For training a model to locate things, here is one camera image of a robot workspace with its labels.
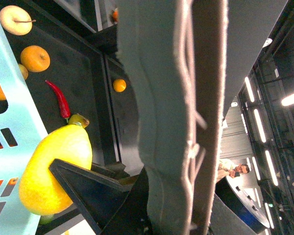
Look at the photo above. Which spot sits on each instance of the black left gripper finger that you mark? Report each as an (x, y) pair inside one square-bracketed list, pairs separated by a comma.
[(97, 196)]

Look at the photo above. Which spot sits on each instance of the green avocado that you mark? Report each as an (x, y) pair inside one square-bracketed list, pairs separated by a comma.
[(45, 219)]

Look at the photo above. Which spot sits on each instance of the small tangerine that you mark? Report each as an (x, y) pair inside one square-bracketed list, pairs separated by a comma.
[(119, 85)]

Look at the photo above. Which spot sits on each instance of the person in beige shirt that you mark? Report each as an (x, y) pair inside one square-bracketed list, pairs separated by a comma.
[(228, 168)]

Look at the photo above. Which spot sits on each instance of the cream pear with stem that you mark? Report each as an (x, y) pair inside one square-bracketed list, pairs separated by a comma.
[(16, 20)]

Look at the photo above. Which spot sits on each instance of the yellow lemon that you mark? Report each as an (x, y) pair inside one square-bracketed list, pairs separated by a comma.
[(39, 191)]

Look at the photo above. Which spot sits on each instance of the black metal shelf rack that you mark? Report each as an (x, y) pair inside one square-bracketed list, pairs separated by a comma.
[(185, 61)]

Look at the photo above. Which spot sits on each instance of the large light blue basket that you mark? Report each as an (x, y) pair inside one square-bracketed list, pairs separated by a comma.
[(21, 129)]

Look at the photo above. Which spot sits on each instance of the golden yellow pear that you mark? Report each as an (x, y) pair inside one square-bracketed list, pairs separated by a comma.
[(35, 58)]

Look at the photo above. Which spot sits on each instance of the red chili pepper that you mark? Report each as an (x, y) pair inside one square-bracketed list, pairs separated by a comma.
[(62, 102)]

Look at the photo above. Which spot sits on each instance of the brown kiwi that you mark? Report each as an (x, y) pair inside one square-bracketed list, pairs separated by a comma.
[(24, 71)]

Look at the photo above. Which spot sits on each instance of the small yellow-green pear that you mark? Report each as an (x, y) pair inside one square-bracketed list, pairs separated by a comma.
[(78, 119)]

